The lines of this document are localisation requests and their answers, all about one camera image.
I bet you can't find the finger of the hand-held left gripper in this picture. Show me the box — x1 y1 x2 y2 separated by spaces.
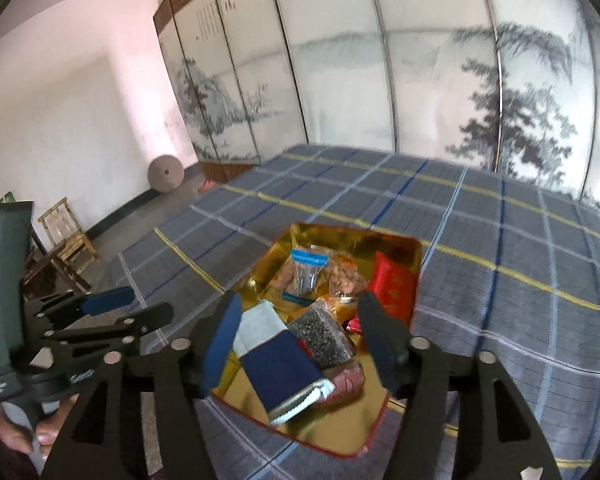
55 302 175 345
45 286 136 330

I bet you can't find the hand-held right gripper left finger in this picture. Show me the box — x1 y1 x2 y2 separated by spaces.
45 291 245 480

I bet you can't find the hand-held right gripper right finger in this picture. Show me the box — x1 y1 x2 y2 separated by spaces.
357 290 563 480

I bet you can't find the pink candy packet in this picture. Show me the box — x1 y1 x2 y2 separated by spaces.
322 362 366 403

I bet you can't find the dark textured snack packet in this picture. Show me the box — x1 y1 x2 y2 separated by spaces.
286 297 356 368

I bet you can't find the red snack packet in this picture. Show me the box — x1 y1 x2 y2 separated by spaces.
367 251 417 328

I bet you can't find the navy and white snack packet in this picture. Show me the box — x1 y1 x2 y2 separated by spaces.
232 300 337 426

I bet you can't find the clear bag of peanuts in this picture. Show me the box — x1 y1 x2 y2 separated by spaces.
325 255 371 301

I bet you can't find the clear bag with blue zip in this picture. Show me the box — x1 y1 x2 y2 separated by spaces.
287 246 329 301

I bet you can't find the red box with gold interior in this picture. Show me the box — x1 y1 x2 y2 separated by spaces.
207 222 423 461

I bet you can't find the person's left forearm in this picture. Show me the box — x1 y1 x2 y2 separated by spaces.
0 410 43 480

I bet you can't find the person's left hand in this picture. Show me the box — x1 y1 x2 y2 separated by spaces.
0 394 81 456

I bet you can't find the dark wooden stool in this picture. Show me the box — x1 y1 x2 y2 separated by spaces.
22 247 92 302

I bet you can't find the small bamboo chair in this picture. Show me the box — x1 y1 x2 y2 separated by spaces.
37 197 101 277

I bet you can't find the plaid tablecloth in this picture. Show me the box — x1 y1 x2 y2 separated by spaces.
107 142 600 480

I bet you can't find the round millstone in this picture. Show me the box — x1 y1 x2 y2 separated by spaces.
147 155 186 193

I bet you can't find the painted folding screen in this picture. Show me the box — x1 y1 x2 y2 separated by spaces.
152 0 600 211

